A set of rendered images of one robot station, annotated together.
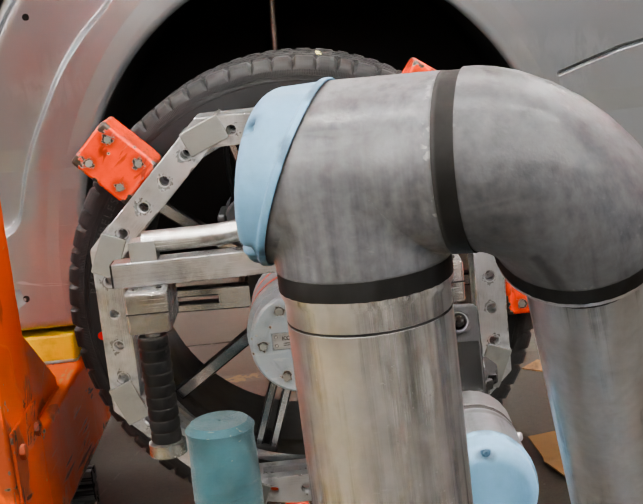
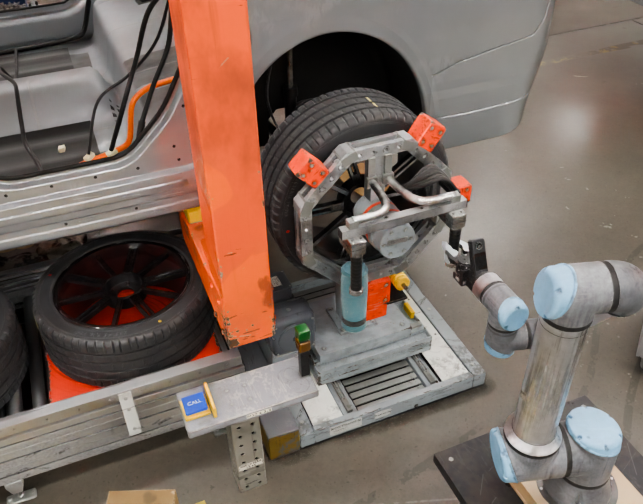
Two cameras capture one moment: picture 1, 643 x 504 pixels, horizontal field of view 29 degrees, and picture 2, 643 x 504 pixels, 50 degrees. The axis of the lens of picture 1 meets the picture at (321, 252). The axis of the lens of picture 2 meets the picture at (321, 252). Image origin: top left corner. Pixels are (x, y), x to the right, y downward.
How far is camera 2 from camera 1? 1.26 m
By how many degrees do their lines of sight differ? 32
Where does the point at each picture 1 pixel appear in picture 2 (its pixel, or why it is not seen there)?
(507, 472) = (522, 311)
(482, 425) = (508, 293)
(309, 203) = (576, 311)
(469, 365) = (482, 260)
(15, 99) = not seen: hidden behind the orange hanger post
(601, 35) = (450, 58)
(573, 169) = not seen: outside the picture
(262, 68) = (362, 120)
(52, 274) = not seen: hidden behind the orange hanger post
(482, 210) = (621, 309)
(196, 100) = (335, 136)
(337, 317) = (571, 334)
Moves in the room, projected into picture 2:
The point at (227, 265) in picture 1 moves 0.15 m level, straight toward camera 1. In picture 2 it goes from (383, 225) to (412, 252)
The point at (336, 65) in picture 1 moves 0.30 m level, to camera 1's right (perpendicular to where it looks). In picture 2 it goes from (390, 115) to (471, 97)
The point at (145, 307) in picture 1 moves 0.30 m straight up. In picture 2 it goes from (358, 247) to (360, 158)
